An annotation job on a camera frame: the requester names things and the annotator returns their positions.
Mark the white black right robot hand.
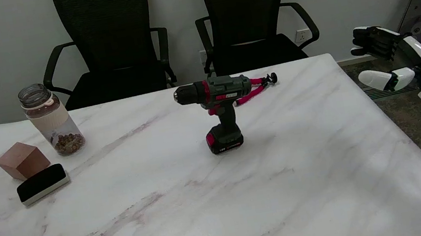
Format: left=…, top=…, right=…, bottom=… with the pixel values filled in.
left=347, top=17, right=421, bottom=98

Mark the green red power screwdriver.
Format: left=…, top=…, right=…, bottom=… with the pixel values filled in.
left=171, top=67, right=262, bottom=161

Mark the dark floor vent grille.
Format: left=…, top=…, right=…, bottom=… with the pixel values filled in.
left=362, top=79, right=421, bottom=102

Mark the pink black flexible tripod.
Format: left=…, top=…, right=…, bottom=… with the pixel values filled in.
left=230, top=72, right=281, bottom=108

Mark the black mesh office chair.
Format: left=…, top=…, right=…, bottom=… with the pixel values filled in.
left=191, top=0, right=324, bottom=80
left=30, top=0, right=179, bottom=114

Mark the glass jar with brown beans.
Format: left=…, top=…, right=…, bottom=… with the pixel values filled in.
left=16, top=77, right=88, bottom=162

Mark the black white board eraser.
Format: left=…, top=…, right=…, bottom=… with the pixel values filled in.
left=14, top=162, right=74, bottom=208

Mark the brown wooden cube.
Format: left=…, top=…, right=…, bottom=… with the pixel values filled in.
left=0, top=137, right=53, bottom=185

